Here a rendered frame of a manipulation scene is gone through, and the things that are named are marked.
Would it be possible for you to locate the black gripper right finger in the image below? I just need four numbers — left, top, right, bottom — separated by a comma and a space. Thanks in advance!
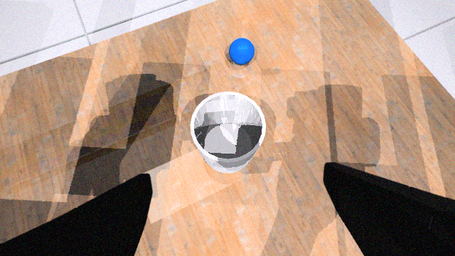
323, 162, 455, 256

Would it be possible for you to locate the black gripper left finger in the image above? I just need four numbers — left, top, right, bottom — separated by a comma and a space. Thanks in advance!
0, 174, 153, 256

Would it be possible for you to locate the blue ball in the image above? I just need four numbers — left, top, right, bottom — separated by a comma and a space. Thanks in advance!
229, 38, 255, 65

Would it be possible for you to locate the white cup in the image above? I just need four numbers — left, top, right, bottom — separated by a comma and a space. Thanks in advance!
191, 92, 266, 174

